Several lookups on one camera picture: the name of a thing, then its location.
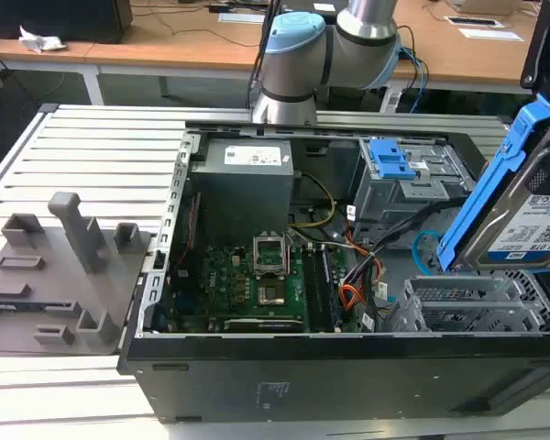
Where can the hard disk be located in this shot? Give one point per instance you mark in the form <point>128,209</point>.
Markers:
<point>499,215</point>

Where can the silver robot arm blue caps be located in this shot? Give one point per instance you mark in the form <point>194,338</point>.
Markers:
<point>293,69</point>

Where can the metal disk bay cage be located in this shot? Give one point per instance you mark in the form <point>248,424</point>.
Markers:
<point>458,316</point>

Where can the RAM slot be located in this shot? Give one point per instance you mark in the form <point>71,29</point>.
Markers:
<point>311,289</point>

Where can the white paper sheet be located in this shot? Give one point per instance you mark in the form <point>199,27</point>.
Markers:
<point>240,18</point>
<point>490,34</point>

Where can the white power strip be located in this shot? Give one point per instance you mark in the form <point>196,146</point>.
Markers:
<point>391,101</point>

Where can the blue plastic drive latch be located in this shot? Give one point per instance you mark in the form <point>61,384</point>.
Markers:
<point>389,160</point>

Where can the metal optical drive cage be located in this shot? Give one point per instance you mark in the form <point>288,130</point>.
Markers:
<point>403,197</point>

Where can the black RAM stick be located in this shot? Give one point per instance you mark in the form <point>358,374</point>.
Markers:
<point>330,289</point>

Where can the grey power supply unit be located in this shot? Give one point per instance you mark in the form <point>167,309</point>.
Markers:
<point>243,192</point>

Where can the wooden desk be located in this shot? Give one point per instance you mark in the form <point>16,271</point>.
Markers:
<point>188,46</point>

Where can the CPU socket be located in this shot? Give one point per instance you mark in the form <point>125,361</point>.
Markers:
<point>271,294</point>

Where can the black graphics card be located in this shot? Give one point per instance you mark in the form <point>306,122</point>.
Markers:
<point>263,324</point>

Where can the black PC case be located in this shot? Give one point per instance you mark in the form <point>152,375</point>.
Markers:
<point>330,380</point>

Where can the green motherboard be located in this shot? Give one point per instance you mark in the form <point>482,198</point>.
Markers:
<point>224,284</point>

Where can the black computer box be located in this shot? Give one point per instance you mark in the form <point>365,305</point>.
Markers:
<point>55,18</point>

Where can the crumpled white paper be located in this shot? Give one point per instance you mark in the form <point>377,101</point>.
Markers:
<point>39,41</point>

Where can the grey parts rack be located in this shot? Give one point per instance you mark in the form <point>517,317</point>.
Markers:
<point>50,293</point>

